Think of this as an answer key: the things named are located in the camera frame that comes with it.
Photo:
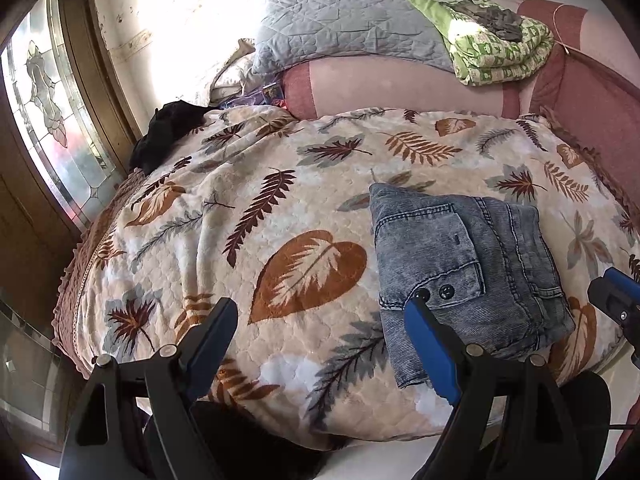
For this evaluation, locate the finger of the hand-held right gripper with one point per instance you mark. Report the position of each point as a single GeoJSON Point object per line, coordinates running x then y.
{"type": "Point", "coordinates": [607, 295]}

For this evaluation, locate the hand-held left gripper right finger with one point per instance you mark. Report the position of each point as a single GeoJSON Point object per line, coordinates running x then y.
{"type": "Point", "coordinates": [430, 350]}

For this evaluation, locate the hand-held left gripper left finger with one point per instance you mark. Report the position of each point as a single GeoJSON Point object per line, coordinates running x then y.
{"type": "Point", "coordinates": [215, 340]}

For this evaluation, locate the blue denim pants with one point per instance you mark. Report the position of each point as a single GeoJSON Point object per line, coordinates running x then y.
{"type": "Point", "coordinates": [450, 240]}

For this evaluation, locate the brown frilled bedspread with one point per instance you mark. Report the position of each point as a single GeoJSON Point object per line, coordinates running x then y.
{"type": "Point", "coordinates": [75, 280]}

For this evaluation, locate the leaf-print quilted blanket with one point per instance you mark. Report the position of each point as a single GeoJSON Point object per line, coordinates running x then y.
{"type": "Point", "coordinates": [300, 185]}

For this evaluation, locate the brown wooden door panel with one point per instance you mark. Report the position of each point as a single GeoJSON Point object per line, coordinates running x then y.
{"type": "Point", "coordinates": [25, 240]}

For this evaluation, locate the black cloth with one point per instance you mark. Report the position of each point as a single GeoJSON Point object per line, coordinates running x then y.
{"type": "Point", "coordinates": [165, 130]}

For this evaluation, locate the colourful plastic packet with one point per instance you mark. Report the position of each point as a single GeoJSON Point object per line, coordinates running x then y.
{"type": "Point", "coordinates": [270, 94]}

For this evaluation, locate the green patterned folded blanket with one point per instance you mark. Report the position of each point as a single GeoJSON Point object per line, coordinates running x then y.
{"type": "Point", "coordinates": [500, 55]}

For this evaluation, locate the cream pillow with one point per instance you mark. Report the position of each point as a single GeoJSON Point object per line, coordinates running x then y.
{"type": "Point", "coordinates": [235, 77]}

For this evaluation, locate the pink padded headboard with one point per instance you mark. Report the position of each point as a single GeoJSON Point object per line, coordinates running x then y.
{"type": "Point", "coordinates": [400, 85]}

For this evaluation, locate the stained-glass window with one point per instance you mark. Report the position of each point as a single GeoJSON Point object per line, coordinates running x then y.
{"type": "Point", "coordinates": [45, 100]}

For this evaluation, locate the dark grey crumpled cloth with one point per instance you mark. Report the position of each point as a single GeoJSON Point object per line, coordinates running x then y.
{"type": "Point", "coordinates": [495, 17]}

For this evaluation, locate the grey quilted pillow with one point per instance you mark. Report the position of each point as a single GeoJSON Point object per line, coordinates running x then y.
{"type": "Point", "coordinates": [340, 20]}

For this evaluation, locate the wooden window frame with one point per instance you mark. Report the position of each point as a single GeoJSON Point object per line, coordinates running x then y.
{"type": "Point", "coordinates": [100, 75]}

